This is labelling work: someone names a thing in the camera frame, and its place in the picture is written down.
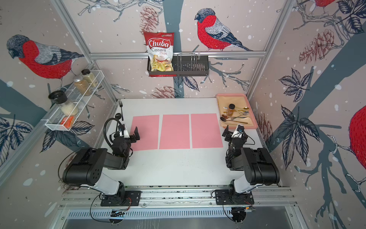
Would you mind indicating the clear acrylic wall shelf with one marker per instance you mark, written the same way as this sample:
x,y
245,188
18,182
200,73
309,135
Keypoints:
x,y
81,101

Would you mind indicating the Chuba cassava chips bag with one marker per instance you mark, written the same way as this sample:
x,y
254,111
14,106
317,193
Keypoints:
x,y
160,51

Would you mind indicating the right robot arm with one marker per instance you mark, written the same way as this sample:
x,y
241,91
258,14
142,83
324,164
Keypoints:
x,y
257,164

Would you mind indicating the small red packet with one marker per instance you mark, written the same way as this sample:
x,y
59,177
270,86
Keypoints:
x,y
67,121

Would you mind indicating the metal spoon on tray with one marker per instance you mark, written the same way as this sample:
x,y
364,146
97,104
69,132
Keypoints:
x,y
240,110

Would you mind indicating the black fork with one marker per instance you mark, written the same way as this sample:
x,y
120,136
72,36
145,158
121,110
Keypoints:
x,y
121,108

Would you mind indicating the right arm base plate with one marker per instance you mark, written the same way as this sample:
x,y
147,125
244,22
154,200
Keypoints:
x,y
223,197

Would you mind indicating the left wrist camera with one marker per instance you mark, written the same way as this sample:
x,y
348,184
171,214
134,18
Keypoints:
x,y
122,131

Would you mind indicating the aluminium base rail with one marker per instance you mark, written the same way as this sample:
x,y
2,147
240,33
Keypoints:
x,y
201,196

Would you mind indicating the small brown bottle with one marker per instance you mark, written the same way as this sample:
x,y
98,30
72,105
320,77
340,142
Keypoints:
x,y
231,110

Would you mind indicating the black lid rice jar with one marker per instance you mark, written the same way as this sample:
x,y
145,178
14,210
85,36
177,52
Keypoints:
x,y
67,107

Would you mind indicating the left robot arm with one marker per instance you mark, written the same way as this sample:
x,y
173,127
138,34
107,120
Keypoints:
x,y
86,168

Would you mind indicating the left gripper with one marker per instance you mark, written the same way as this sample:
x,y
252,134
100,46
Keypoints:
x,y
133,136

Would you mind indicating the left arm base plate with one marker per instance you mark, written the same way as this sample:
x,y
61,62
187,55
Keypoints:
x,y
127,199

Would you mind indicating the spice jar silver lid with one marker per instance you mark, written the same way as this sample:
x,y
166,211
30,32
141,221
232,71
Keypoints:
x,y
82,85

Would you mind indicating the black spoon on tray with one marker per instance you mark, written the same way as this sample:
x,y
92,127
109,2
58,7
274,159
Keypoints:
x,y
227,120

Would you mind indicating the black ladle spoon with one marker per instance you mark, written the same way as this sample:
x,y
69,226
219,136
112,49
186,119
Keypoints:
x,y
119,116

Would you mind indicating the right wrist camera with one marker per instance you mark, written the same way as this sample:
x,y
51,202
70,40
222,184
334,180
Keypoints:
x,y
239,132

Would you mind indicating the black wire wall basket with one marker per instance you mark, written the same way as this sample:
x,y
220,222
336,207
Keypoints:
x,y
183,65

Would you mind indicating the spice jar dark lid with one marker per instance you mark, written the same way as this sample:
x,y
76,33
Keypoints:
x,y
90,77

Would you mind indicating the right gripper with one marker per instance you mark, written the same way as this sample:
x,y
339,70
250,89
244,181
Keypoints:
x,y
229,134

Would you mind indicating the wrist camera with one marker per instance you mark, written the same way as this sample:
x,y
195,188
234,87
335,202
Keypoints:
x,y
239,132
122,131

